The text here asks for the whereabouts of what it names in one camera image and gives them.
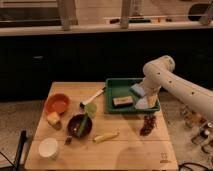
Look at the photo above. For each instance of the brown block eraser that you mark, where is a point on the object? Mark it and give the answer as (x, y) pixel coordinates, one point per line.
(122, 101)

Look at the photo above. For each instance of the yellow banana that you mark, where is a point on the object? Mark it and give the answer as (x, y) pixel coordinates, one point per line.
(104, 137)

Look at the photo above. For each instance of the green plastic tray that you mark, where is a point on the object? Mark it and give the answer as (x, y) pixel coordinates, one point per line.
(120, 87)

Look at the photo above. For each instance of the blue sponge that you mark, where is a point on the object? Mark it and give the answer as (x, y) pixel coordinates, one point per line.
(139, 91)

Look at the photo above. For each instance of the orange bowl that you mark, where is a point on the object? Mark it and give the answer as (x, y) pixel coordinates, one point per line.
(57, 103)

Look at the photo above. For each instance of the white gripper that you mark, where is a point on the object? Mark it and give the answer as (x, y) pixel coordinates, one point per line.
(151, 99)

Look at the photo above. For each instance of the black chair frame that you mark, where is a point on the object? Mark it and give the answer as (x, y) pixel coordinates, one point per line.
(16, 163)

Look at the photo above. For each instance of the white-handled brush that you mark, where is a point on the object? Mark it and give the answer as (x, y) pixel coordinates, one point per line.
(85, 102)

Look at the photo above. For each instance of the yellow cheese block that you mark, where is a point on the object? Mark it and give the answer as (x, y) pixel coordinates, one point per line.
(54, 120)

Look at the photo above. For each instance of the green spoon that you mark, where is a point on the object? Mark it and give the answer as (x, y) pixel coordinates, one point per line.
(90, 111)

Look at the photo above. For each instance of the white cup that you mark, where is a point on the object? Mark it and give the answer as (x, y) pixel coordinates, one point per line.
(48, 148)

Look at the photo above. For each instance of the dark brown bowl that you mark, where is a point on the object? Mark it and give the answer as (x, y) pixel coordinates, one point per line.
(79, 126)

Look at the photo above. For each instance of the small dark toy piece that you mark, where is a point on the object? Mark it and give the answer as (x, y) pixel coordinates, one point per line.
(68, 140)

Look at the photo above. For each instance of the light blue cloth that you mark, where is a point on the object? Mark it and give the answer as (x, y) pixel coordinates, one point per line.
(144, 103)

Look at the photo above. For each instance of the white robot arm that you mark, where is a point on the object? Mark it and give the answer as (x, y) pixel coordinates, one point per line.
(159, 73)

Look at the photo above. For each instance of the purple grape bunch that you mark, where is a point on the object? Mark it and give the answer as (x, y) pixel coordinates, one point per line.
(148, 126)

